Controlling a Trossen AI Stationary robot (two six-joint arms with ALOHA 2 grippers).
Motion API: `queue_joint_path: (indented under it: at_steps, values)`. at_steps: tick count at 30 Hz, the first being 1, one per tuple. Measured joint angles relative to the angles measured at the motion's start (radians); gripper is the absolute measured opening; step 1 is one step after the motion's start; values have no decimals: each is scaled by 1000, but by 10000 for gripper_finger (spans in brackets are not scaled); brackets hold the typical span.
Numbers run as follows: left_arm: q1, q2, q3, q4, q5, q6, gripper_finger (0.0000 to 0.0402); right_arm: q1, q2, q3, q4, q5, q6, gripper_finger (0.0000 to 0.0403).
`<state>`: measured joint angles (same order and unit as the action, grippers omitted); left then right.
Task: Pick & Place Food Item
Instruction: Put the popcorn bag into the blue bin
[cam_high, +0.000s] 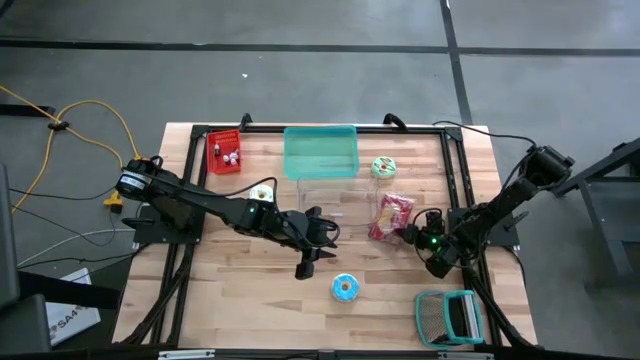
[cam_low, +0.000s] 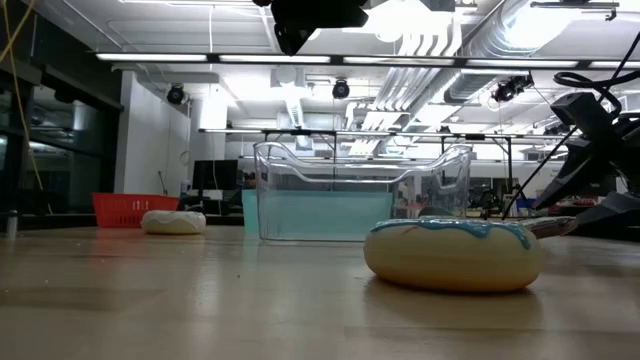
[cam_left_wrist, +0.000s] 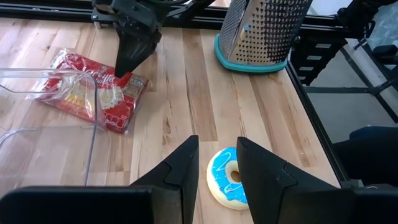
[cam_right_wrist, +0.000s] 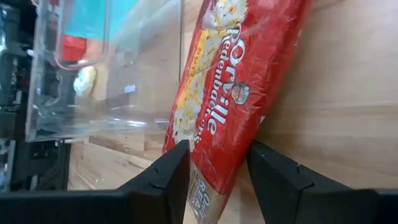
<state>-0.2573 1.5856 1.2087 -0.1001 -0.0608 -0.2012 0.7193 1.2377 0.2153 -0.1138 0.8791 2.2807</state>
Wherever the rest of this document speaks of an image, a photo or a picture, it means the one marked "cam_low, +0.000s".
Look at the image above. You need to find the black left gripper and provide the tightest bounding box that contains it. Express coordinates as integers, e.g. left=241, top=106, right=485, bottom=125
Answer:
left=252, top=0, right=370, bottom=57

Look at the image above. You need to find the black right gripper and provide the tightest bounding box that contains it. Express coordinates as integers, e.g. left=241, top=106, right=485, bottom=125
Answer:
left=532, top=92, right=640, bottom=239

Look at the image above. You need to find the blue frosted toy donut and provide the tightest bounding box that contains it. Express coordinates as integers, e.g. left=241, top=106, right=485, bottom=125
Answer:
left=363, top=218, right=546, bottom=294

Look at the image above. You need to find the white frosted toy donut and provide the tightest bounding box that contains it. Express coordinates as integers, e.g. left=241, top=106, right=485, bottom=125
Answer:
left=140, top=209, right=207, bottom=236

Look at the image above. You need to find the clear plastic bin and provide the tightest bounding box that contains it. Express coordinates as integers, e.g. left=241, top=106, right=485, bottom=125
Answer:
left=253, top=141, right=474, bottom=244

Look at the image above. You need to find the black computer monitor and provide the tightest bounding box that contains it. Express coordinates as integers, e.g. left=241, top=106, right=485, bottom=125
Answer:
left=192, top=158, right=240, bottom=191

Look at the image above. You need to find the green frosted toy donut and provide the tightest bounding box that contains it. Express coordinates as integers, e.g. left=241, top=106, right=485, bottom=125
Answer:
left=417, top=205, right=459, bottom=221

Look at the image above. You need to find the teal plastic bin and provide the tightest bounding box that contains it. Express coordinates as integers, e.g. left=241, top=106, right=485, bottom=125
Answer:
left=241, top=188, right=396, bottom=236

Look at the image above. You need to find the red plastic basket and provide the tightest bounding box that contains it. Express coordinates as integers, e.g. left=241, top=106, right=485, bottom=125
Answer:
left=91, top=192, right=180, bottom=229

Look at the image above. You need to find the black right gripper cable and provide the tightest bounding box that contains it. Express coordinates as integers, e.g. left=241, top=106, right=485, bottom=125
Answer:
left=552, top=69, right=640, bottom=117

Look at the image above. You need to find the silver ventilation duct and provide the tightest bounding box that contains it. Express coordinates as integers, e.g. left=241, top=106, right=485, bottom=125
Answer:
left=442, top=0, right=556, bottom=104

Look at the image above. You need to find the yellow extension cable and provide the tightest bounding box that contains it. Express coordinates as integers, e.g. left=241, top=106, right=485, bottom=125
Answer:
left=0, top=0, right=54, bottom=216

